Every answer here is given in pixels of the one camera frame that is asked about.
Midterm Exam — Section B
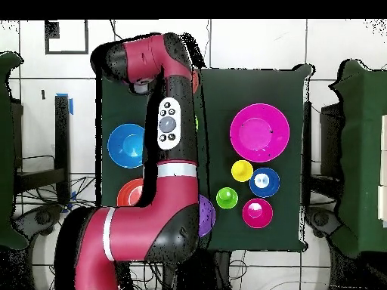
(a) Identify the large pink bowl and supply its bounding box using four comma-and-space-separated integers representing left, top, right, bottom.
229, 103, 291, 163

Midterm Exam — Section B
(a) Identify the black caster base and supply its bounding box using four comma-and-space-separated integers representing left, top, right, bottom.
13, 203, 64, 238
303, 205, 342, 239

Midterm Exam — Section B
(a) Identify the dark green tablecloth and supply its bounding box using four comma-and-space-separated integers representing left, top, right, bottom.
95, 59, 313, 254

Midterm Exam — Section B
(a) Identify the light blue bowl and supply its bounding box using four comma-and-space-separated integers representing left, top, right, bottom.
107, 122, 146, 169

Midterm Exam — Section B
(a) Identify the large orange bowl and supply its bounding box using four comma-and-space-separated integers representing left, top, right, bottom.
116, 177, 145, 208

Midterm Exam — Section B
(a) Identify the small dark blue bowl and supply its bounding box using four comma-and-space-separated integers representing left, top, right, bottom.
249, 167, 281, 199

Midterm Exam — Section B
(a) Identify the small crimson bowl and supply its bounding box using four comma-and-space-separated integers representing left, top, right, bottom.
241, 197, 274, 230

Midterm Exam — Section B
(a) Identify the blue tape strip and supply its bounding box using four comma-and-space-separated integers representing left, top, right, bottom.
55, 92, 75, 116

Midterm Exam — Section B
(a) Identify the floor cable bundle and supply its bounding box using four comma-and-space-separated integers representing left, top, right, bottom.
13, 174, 98, 248

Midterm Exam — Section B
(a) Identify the purple bowl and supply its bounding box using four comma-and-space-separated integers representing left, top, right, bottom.
198, 193, 217, 239

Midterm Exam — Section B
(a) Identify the yellow cup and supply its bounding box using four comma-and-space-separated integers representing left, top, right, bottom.
231, 159, 254, 183

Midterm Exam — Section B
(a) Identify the green cloth covered table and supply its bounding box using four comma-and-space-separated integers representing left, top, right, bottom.
328, 59, 387, 258
0, 50, 29, 251

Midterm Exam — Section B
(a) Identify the thin black floor cable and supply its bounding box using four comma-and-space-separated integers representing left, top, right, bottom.
109, 19, 122, 41

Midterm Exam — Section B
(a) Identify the green cup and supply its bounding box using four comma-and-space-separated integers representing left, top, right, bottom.
215, 187, 239, 210

